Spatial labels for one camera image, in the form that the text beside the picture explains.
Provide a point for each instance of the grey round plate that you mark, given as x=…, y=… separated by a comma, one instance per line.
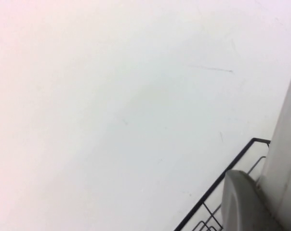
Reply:
x=285, y=168

